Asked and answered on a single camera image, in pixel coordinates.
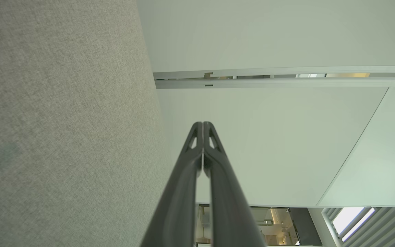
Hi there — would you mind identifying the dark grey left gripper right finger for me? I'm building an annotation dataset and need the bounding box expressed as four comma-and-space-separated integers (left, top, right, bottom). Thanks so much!
203, 121, 266, 247

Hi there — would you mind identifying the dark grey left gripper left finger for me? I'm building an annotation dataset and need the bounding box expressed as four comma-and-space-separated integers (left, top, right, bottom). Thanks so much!
140, 121, 203, 247

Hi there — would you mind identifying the glass window into lit room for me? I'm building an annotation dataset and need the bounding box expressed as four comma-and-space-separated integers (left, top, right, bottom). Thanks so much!
196, 204, 321, 247

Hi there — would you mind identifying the grey slatted louvre panel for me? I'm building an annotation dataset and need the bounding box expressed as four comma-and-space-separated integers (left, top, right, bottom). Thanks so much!
321, 206, 395, 247

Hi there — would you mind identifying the grey metal post with notches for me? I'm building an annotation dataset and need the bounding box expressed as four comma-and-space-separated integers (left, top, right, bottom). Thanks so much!
153, 65, 395, 90

